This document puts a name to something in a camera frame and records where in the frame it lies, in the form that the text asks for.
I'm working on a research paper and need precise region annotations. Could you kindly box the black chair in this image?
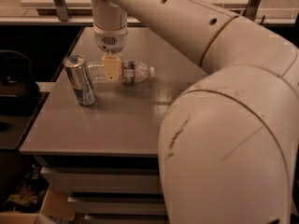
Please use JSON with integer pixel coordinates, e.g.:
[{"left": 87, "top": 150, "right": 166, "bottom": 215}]
[{"left": 0, "top": 49, "right": 39, "bottom": 116}]

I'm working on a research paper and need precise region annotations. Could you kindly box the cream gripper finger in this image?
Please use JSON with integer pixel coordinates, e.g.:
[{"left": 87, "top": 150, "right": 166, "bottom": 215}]
[{"left": 102, "top": 51, "right": 121, "bottom": 81}]

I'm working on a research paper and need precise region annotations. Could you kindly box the cardboard box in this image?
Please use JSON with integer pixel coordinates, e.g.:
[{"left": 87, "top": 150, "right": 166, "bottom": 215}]
[{"left": 0, "top": 186, "right": 76, "bottom": 224}]

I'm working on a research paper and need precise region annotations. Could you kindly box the grey drawer cabinet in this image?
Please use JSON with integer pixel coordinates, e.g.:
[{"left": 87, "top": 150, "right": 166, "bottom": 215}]
[{"left": 21, "top": 27, "right": 202, "bottom": 224}]

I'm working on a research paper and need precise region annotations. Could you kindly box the right metal bracket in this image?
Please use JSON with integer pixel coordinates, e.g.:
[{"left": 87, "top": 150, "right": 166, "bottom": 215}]
[{"left": 242, "top": 0, "right": 262, "bottom": 21}]

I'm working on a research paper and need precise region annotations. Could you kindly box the silver blue redbull can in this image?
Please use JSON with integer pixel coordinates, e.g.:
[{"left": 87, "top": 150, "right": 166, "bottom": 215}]
[{"left": 64, "top": 54, "right": 96, "bottom": 105}]

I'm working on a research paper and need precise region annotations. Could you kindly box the clear plastic water bottle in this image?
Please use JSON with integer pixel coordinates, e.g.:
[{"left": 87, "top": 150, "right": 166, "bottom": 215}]
[{"left": 87, "top": 60, "right": 155, "bottom": 84}]

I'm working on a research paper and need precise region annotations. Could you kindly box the metal bracket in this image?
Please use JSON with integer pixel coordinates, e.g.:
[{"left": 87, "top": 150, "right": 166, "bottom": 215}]
[
  {"left": 242, "top": 0, "right": 262, "bottom": 21},
  {"left": 53, "top": 0, "right": 69, "bottom": 21}
]

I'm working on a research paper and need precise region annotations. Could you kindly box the left metal bracket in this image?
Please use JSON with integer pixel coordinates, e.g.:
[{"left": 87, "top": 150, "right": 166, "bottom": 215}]
[{"left": 53, "top": 0, "right": 69, "bottom": 21}]

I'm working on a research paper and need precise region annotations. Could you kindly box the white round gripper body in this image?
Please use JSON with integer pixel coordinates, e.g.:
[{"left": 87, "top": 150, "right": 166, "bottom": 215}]
[{"left": 93, "top": 25, "right": 128, "bottom": 52}]

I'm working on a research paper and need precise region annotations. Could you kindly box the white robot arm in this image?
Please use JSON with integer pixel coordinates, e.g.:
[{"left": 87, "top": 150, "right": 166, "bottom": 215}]
[{"left": 104, "top": 0, "right": 299, "bottom": 224}]

